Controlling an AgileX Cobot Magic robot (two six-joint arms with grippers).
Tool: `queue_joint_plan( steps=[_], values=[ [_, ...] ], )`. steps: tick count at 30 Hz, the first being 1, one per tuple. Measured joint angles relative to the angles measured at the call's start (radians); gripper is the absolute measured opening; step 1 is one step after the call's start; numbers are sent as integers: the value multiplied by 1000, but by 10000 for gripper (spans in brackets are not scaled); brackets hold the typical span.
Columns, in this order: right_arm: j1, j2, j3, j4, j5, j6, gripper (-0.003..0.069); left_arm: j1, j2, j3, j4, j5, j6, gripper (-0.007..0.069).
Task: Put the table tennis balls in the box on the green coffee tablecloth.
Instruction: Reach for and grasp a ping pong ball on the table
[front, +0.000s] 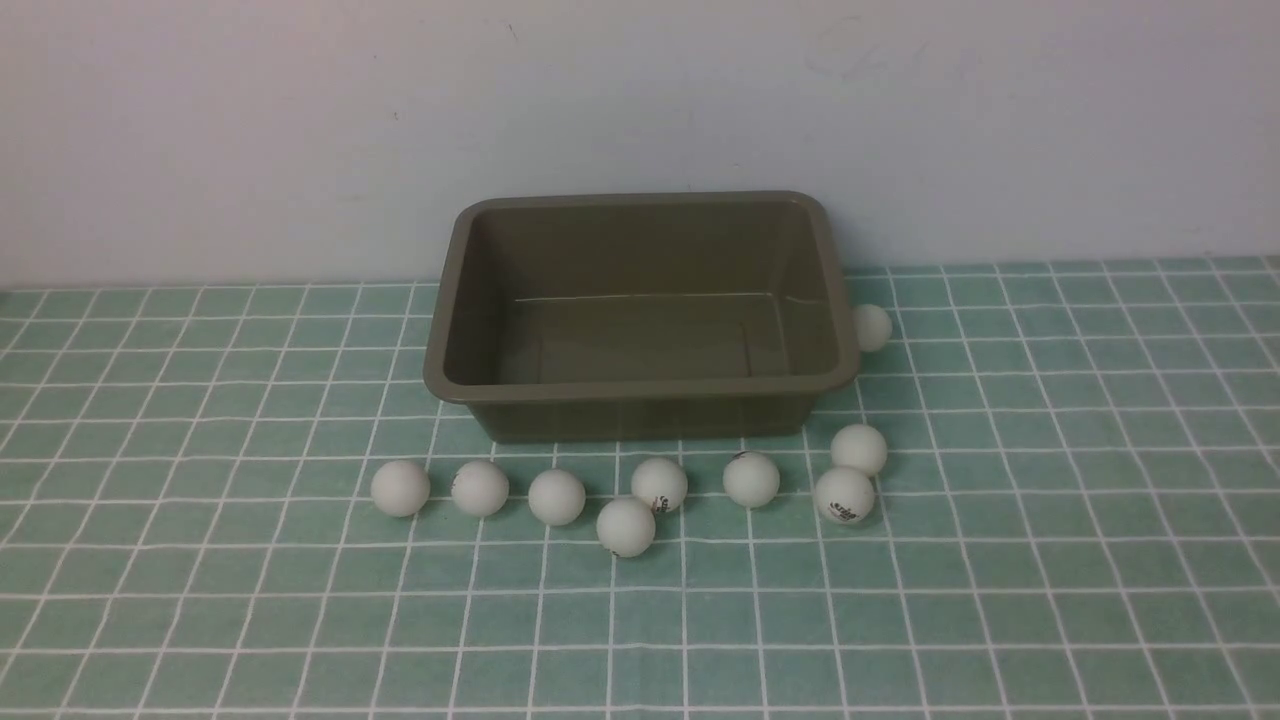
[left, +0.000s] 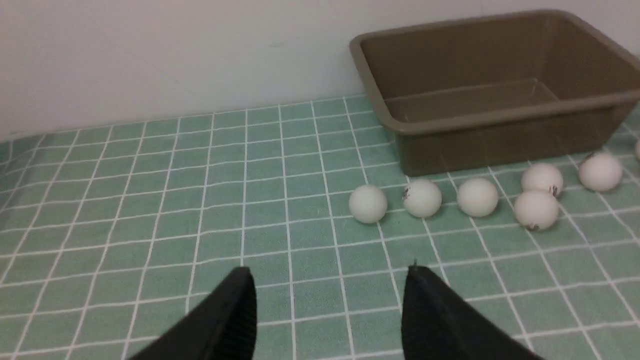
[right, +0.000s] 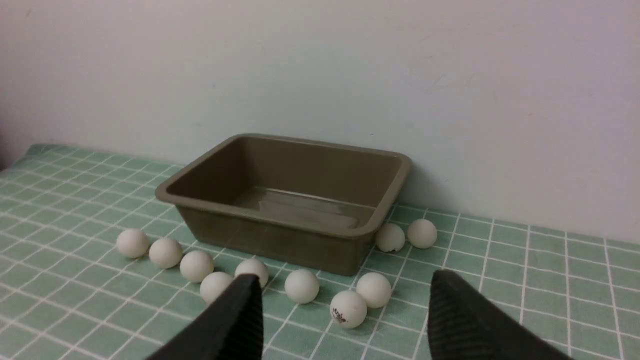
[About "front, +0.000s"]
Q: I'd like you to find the olive green plastic bin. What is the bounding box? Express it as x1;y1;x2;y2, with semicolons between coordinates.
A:
422;190;861;445

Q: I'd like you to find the green checkered tablecloth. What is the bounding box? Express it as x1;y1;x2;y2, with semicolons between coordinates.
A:
1;258;1279;719

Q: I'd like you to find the white printed ball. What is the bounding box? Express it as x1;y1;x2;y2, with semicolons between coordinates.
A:
813;466;876;525
630;457;689;514

